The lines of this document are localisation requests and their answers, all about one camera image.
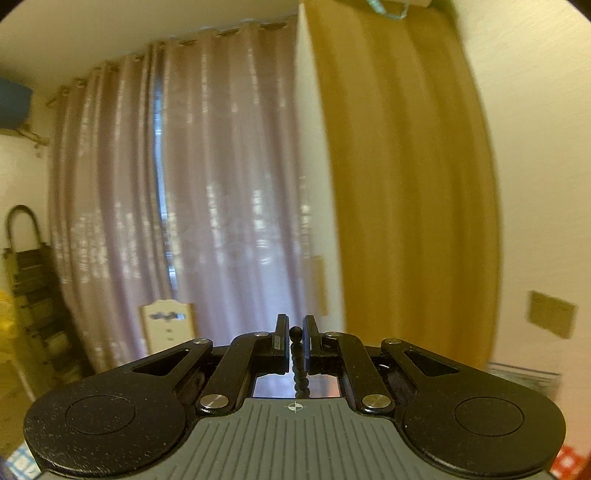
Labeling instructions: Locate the olive wall panel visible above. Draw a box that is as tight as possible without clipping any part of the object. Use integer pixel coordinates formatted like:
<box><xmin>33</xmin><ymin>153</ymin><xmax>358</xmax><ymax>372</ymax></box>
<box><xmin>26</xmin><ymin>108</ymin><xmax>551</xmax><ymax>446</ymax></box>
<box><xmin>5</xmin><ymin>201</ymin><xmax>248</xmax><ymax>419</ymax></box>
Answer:
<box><xmin>526</xmin><ymin>291</ymin><xmax>578</xmax><ymax>340</ymax></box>

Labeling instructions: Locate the black step ladder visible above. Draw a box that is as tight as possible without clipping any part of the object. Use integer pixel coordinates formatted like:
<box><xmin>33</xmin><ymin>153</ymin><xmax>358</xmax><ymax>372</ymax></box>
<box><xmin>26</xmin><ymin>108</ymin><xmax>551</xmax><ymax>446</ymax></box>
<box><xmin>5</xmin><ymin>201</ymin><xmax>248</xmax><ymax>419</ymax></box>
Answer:
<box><xmin>2</xmin><ymin>205</ymin><xmax>84</xmax><ymax>398</ymax></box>

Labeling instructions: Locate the black bead necklace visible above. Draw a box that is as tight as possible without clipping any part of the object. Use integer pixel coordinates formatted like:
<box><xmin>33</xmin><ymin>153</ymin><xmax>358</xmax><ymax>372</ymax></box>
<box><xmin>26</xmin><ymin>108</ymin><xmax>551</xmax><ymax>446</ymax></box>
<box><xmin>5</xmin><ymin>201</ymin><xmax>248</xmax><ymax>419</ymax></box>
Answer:
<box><xmin>290</xmin><ymin>326</ymin><xmax>310</xmax><ymax>400</ymax></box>

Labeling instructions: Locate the clear plastic storage box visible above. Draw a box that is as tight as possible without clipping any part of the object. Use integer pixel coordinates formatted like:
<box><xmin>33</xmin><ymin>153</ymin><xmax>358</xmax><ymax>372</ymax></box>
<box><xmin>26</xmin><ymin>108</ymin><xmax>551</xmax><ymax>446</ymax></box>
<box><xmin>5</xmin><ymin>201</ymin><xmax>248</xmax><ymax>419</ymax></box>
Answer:
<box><xmin>487</xmin><ymin>362</ymin><xmax>561</xmax><ymax>398</ymax></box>

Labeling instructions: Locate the lilac curtain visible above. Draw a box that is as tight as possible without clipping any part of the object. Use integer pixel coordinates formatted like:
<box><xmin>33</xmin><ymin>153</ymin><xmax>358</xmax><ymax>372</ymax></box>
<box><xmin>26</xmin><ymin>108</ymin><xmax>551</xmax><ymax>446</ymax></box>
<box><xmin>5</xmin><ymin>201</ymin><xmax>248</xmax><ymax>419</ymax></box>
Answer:
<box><xmin>46</xmin><ymin>21</ymin><xmax>310</xmax><ymax>370</ymax></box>

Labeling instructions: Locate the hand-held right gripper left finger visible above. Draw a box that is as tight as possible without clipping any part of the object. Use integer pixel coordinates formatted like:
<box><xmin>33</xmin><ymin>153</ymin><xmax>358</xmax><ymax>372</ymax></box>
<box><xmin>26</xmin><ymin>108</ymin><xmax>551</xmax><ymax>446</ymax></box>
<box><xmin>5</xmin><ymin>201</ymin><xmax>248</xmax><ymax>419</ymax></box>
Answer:
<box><xmin>131</xmin><ymin>314</ymin><xmax>291</xmax><ymax>416</ymax></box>

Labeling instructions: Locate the teal strap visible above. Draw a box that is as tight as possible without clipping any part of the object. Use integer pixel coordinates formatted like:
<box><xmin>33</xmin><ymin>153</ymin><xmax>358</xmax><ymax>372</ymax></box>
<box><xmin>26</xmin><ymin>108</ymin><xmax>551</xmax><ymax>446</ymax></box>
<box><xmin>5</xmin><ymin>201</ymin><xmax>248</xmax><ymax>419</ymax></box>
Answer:
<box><xmin>367</xmin><ymin>0</ymin><xmax>409</xmax><ymax>20</ymax></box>

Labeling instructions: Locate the blue checkered cloth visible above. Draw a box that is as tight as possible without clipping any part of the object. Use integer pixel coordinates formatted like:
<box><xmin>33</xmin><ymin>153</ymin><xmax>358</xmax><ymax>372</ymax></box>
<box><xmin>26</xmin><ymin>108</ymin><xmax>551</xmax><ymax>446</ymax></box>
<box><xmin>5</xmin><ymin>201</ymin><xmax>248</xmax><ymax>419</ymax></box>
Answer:
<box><xmin>4</xmin><ymin>443</ymin><xmax>40</xmax><ymax>480</ymax></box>

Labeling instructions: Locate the cream chair back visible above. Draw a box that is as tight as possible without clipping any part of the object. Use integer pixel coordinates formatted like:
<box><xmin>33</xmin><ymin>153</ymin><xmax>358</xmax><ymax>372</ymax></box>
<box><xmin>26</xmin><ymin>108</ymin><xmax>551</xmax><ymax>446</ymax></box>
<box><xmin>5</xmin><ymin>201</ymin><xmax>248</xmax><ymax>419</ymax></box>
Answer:
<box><xmin>140</xmin><ymin>299</ymin><xmax>197</xmax><ymax>356</ymax></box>

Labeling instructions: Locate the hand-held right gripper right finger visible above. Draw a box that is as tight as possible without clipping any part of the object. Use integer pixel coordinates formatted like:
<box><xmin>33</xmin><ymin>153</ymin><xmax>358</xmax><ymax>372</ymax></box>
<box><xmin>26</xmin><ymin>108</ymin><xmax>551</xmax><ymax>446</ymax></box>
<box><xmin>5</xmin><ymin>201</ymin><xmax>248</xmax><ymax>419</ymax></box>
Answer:
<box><xmin>302</xmin><ymin>315</ymin><xmax>462</xmax><ymax>416</ymax></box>

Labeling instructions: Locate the blue storage box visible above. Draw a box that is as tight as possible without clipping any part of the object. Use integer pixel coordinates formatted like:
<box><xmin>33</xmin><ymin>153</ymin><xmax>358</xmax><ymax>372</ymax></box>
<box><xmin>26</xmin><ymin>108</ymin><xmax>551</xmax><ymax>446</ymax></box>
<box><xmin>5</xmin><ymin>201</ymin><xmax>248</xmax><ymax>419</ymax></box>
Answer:
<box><xmin>0</xmin><ymin>78</ymin><xmax>34</xmax><ymax>130</ymax></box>

